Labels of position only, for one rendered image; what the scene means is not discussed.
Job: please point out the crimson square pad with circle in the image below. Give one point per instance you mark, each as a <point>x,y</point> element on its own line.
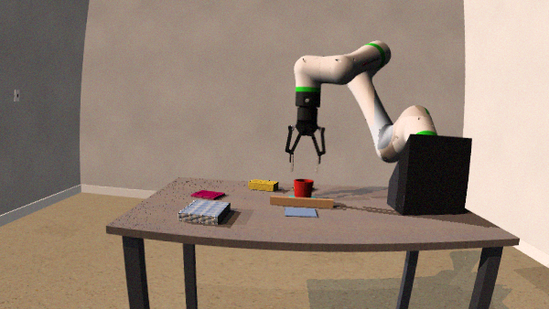
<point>207,194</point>

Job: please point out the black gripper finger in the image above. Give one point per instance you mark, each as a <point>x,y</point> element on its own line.
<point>321,130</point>
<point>291,128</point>

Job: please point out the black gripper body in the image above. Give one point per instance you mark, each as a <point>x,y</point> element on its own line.
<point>307,117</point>

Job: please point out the yellow sponge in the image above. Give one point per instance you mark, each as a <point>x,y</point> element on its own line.
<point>263,185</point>

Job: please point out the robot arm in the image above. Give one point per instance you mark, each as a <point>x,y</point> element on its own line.
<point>389,139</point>

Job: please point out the red cup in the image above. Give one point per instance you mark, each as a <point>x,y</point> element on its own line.
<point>303,187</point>

